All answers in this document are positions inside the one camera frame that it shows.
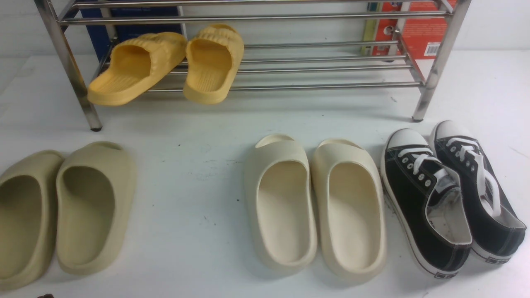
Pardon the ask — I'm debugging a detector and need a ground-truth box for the yellow right rubber slipper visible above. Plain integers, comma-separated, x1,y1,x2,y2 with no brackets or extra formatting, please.
183,23,245,104

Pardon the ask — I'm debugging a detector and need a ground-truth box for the dark object bottom edge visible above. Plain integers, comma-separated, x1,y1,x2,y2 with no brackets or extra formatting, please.
38,293,54,298

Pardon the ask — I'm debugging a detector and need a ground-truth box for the stainless steel shoe rack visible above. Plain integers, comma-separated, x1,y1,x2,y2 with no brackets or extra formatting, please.
35,0,471,132

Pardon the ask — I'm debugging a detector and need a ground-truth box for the black canvas sneaker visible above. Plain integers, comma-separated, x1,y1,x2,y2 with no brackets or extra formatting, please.
380,128,473,279
429,120,527,265

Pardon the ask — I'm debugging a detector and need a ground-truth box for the khaki foam slide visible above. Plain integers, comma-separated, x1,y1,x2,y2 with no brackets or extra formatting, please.
0,150,65,291
55,141,137,275

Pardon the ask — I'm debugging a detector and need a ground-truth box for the cream left foam slide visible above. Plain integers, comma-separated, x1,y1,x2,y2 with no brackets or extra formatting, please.
243,134,318,275

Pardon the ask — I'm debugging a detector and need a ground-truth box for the khaki left foam slide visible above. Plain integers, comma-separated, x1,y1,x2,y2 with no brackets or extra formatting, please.
0,150,65,291

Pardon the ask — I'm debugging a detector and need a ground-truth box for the cream right foam slide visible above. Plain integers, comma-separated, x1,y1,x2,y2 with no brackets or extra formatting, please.
311,138,387,284

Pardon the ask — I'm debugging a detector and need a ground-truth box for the red cardboard box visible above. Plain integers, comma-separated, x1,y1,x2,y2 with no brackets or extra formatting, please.
363,0,447,59

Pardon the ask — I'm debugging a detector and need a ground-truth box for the yellow rubber slipper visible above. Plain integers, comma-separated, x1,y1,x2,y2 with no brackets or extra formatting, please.
87,32,187,107
183,23,245,104

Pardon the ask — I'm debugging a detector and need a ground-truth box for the yellow left rubber slipper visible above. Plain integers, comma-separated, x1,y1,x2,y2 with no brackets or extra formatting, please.
87,32,187,107

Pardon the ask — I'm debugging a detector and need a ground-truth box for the cream foam slide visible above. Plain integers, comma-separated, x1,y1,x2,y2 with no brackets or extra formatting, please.
243,134,318,275
311,138,387,284

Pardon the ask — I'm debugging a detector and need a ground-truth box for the khaki right foam slide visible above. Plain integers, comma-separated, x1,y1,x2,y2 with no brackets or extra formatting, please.
55,141,137,275

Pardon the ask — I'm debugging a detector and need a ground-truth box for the blue box behind rack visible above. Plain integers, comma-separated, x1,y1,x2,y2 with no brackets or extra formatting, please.
81,7,183,62

